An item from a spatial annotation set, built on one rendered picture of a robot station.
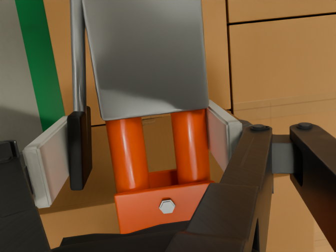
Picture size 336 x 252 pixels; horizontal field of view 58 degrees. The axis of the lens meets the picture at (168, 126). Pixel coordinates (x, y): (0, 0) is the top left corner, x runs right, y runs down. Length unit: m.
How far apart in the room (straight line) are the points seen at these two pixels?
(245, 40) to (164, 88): 0.59
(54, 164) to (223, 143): 0.09
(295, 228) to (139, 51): 0.31
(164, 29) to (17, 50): 1.20
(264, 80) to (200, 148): 0.60
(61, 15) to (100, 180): 0.42
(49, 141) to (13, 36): 1.20
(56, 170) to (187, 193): 0.08
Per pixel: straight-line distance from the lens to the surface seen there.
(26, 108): 1.36
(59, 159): 0.17
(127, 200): 0.19
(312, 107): 0.84
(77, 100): 0.18
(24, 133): 1.39
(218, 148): 0.17
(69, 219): 0.37
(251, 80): 0.76
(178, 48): 0.17
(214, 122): 0.17
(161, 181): 0.21
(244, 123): 0.17
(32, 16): 1.33
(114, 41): 0.17
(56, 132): 0.17
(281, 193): 0.38
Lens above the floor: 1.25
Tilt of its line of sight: 75 degrees down
